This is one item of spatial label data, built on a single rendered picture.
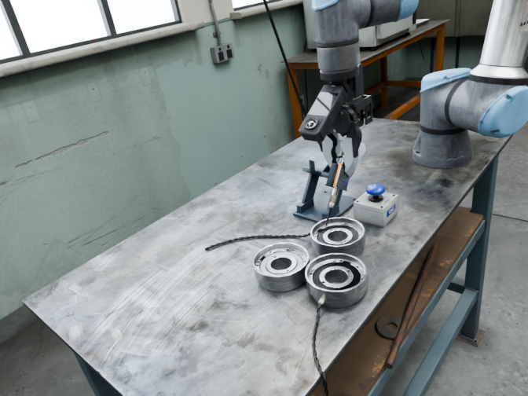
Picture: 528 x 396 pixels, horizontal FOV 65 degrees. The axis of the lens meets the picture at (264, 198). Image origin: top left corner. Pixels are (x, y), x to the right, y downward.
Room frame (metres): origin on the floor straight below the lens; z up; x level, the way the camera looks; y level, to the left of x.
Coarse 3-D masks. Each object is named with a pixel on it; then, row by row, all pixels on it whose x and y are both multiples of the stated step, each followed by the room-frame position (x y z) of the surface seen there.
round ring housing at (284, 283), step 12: (264, 252) 0.67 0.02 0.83; (276, 252) 0.67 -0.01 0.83; (300, 252) 0.65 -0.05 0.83; (252, 264) 0.62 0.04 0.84; (276, 264) 0.64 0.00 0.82; (288, 264) 0.64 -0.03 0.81; (264, 276) 0.58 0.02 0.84; (276, 276) 0.58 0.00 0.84; (288, 276) 0.57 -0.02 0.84; (300, 276) 0.58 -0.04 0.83; (276, 288) 0.58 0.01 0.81; (288, 288) 0.58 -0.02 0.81
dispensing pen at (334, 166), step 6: (342, 162) 0.76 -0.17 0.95; (330, 168) 0.76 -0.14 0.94; (336, 168) 0.75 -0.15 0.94; (330, 174) 0.75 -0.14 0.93; (330, 180) 0.74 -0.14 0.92; (330, 186) 0.73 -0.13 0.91; (336, 192) 0.74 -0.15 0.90; (330, 198) 0.74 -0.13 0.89; (336, 198) 0.74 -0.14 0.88; (330, 204) 0.73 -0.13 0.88; (330, 210) 0.73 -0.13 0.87
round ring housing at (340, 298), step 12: (312, 264) 0.60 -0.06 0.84; (360, 264) 0.58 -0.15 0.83; (312, 276) 0.57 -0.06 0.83; (324, 276) 0.57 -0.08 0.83; (336, 276) 0.58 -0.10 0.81; (348, 276) 0.56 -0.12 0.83; (312, 288) 0.54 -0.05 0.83; (348, 288) 0.51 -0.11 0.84; (360, 288) 0.52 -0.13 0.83; (324, 300) 0.52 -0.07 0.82; (336, 300) 0.51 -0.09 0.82; (348, 300) 0.51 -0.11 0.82
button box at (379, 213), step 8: (384, 192) 0.79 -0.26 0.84; (360, 200) 0.78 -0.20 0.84; (368, 200) 0.77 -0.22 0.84; (376, 200) 0.76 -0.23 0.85; (384, 200) 0.76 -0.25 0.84; (392, 200) 0.76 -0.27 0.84; (360, 208) 0.76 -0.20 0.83; (368, 208) 0.75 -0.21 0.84; (376, 208) 0.74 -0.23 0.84; (384, 208) 0.73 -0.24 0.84; (392, 208) 0.75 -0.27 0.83; (360, 216) 0.77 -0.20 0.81; (368, 216) 0.75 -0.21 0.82; (376, 216) 0.74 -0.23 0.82; (384, 216) 0.73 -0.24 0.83; (392, 216) 0.76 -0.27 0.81; (376, 224) 0.74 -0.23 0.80; (384, 224) 0.73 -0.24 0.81
